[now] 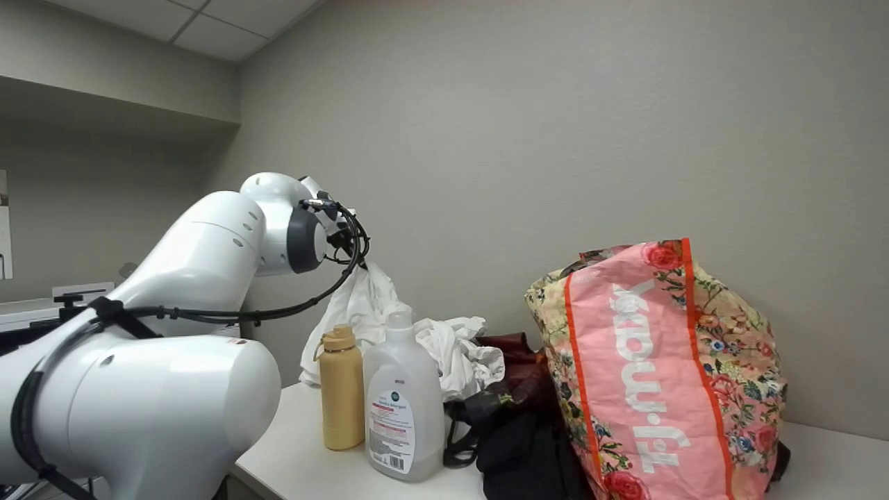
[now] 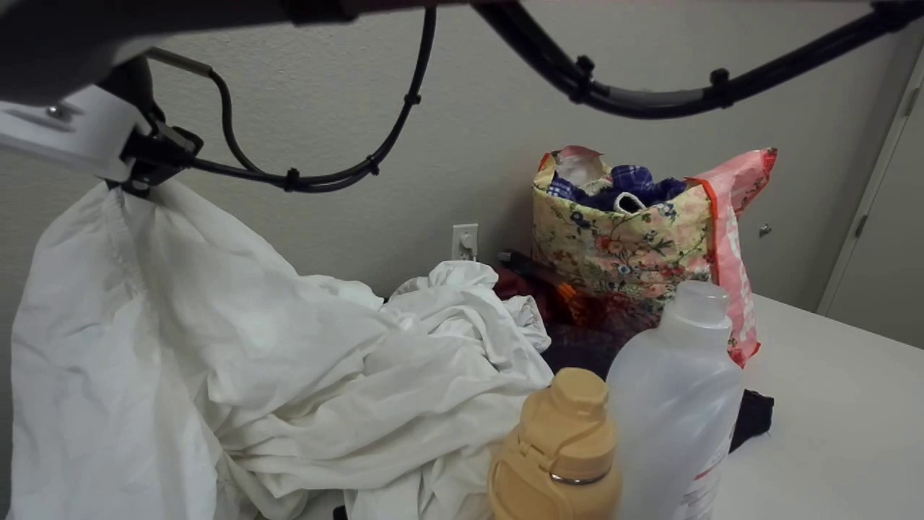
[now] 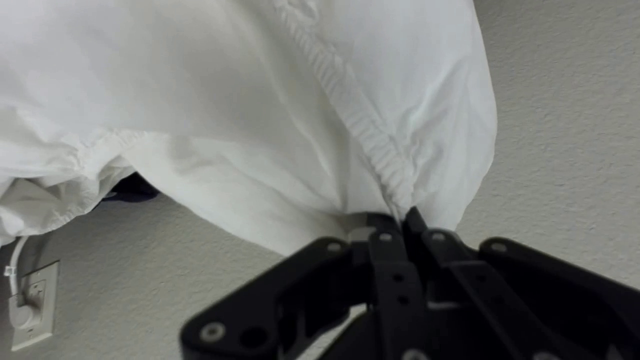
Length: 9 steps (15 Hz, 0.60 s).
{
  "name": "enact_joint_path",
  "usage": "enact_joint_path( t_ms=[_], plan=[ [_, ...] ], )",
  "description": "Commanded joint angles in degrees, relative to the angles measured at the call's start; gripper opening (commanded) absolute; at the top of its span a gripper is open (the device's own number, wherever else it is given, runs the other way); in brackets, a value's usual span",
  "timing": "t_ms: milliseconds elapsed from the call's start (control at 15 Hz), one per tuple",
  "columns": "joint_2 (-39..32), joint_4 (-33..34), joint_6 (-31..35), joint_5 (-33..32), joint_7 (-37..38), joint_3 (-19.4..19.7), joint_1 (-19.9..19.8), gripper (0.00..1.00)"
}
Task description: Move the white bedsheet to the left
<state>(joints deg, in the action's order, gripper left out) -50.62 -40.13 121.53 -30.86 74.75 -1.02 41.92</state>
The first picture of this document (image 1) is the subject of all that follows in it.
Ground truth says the white bedsheet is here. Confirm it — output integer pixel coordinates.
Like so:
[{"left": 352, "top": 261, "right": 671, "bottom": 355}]
[{"left": 299, "top": 261, "right": 506, "bottom": 403}]

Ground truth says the translucent detergent bottle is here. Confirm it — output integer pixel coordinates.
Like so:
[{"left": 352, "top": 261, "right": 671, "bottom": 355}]
[{"left": 363, "top": 310, "right": 446, "bottom": 483}]

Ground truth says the beige water bottle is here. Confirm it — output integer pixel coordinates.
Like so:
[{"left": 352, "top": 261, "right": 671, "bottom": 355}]
[{"left": 313, "top": 324, "right": 365, "bottom": 452}]

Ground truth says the maroon cloth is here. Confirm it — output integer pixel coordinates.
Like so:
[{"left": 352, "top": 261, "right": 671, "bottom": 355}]
[{"left": 475, "top": 332, "right": 558, "bottom": 417}]

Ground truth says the black bag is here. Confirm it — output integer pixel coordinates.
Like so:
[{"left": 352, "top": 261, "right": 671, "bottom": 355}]
[{"left": 442, "top": 386, "right": 595, "bottom": 500}]

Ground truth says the black clamp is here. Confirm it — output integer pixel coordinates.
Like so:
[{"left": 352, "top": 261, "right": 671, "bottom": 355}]
[{"left": 53, "top": 292, "right": 87, "bottom": 323}]

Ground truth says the floral pink tote bag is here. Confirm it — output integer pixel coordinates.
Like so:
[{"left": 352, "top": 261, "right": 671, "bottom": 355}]
[{"left": 524, "top": 238, "right": 790, "bottom": 500}]

